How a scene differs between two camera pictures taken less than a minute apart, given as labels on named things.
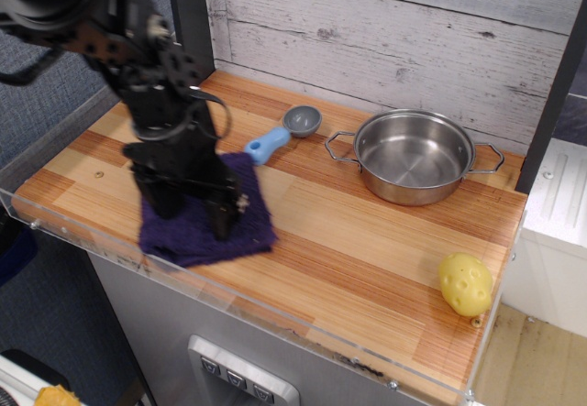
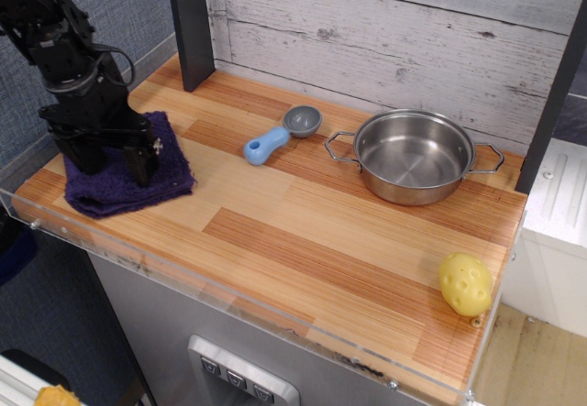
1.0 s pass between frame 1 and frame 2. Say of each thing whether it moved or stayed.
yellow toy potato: stayed
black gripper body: moved
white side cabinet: stayed
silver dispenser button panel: stayed
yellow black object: stayed
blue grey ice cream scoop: stayed
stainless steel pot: stayed
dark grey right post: stayed
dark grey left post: stayed
